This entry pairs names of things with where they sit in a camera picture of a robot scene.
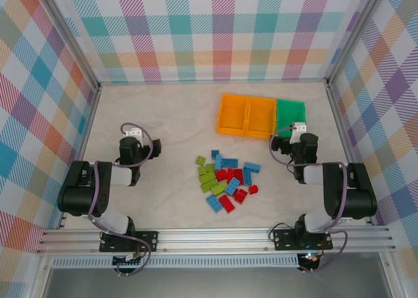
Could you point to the small green lego brick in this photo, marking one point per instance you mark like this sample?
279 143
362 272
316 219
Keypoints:
210 167
202 170
200 161

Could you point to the small red lego brick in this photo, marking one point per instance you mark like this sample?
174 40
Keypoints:
253 189

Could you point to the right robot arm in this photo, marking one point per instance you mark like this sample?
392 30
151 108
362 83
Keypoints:
356 196

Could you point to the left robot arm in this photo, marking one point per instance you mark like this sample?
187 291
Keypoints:
81 193

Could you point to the orange plastic bin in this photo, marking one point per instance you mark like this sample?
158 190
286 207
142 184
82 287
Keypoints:
261 118
230 115

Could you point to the green plastic bin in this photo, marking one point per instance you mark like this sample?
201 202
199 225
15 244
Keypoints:
290 111

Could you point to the small blue lego brick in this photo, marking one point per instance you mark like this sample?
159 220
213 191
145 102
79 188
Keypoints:
215 154

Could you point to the small circuit board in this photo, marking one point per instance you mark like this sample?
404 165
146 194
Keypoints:
310 258
129 260

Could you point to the grey metal shelf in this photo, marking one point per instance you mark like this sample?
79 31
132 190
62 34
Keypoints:
209 283

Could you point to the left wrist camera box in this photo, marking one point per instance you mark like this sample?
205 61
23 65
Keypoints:
133 133

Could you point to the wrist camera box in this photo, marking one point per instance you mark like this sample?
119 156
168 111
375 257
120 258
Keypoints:
133 133
299 128

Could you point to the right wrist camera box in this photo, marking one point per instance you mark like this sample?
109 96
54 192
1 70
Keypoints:
299 128

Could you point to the aluminium side rail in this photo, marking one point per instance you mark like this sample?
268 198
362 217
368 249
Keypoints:
343 131
86 131

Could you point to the aluminium cross rail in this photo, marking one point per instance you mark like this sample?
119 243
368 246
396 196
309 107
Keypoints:
212 82

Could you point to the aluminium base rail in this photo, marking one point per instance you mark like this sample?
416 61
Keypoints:
212 240

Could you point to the aluminium frame post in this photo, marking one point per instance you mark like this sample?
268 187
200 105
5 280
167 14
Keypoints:
70 33
355 33

